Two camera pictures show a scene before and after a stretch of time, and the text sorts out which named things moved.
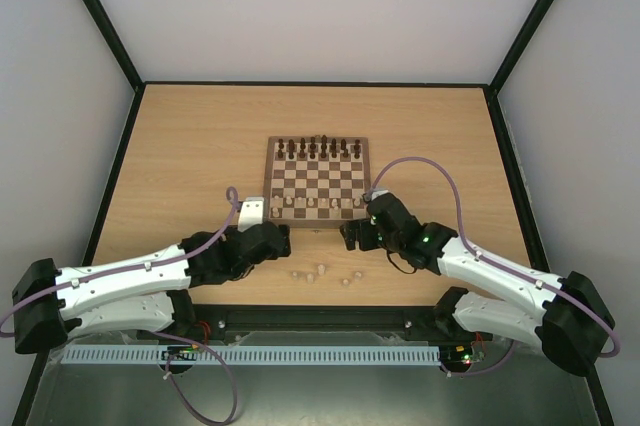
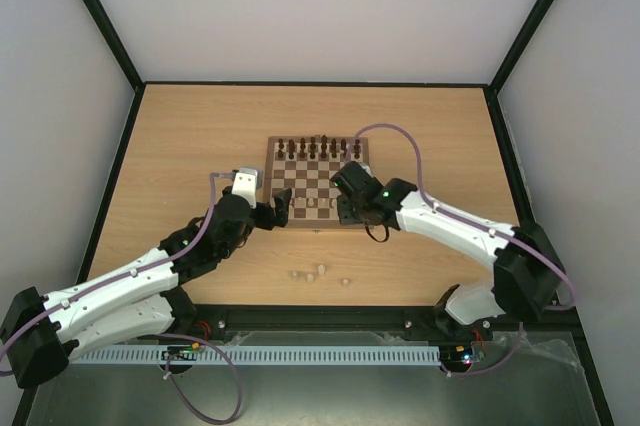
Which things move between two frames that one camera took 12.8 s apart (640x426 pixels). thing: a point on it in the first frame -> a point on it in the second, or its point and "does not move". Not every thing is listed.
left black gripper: x=285 y=252 -> x=268 y=222
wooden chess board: x=316 y=182 does not move
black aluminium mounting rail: x=221 y=322 does not move
